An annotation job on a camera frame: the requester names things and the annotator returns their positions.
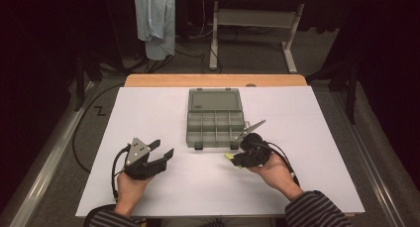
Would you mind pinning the wooden table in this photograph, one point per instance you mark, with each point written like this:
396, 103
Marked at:
214, 80

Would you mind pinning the white table cover sheet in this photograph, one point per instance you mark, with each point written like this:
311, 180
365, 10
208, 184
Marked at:
198, 187

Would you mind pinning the metal floor rail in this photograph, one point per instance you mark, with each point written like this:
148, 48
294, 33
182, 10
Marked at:
369, 161
46, 167

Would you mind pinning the white frame desk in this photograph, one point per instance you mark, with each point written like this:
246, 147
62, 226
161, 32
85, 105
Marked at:
254, 17

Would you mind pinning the person's left hand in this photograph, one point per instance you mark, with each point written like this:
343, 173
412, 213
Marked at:
130, 190

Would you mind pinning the lime green plastic clip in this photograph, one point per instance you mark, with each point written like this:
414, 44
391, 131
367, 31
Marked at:
228, 155

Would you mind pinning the black stand legs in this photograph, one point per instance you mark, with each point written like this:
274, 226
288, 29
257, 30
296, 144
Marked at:
351, 88
80, 85

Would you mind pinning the light blue hanging cloth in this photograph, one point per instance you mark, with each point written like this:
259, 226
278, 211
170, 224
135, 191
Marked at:
155, 19

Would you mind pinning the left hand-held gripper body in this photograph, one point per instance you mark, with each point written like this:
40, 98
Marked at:
138, 161

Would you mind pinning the grey translucent plastic compartment box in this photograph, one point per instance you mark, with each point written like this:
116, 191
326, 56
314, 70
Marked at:
214, 128

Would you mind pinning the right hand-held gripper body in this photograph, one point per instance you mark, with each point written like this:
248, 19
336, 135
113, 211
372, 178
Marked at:
257, 154

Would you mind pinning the person's right hand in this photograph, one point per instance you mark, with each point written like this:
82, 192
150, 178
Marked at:
279, 177

